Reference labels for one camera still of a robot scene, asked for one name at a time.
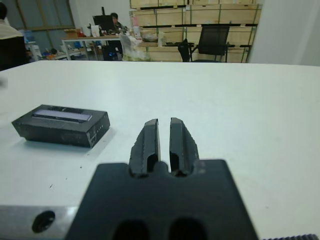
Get black box lid with print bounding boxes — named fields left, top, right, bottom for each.
left=11, top=104, right=111, bottom=149

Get black bag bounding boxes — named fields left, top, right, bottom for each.
left=177, top=38, right=193, bottom=63

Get seated person dark hair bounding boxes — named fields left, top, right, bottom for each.
left=109, top=12, right=126, bottom=33

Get black computer tower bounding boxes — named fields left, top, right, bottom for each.
left=103, top=41, right=123, bottom=61

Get black mesh office chair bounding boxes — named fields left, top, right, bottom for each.
left=189, top=24, right=231, bottom=63

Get pink and white carton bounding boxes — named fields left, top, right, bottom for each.
left=131, top=13, right=141, bottom=41

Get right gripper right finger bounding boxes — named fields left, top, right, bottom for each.
left=169, top=116, right=200, bottom=177

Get small cardboard box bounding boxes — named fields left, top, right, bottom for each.
left=63, top=28, right=82, bottom=38

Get stacked wooden crates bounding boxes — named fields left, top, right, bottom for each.
left=128, top=0, right=263, bottom=63

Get white office desk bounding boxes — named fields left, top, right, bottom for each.
left=61, top=34, right=123, bottom=61

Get brown window frame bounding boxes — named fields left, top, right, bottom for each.
left=17, top=0, right=76, bottom=32

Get black computer monitor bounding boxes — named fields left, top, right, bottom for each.
left=92, top=14, right=116, bottom=32

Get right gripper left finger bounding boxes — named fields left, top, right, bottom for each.
left=128, top=118, right=161, bottom=178

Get yellow-green plastic sack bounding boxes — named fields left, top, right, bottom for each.
left=120, top=32, right=151, bottom=62

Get person in white shirt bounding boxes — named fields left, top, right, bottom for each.
left=0, top=3, right=27, bottom=72

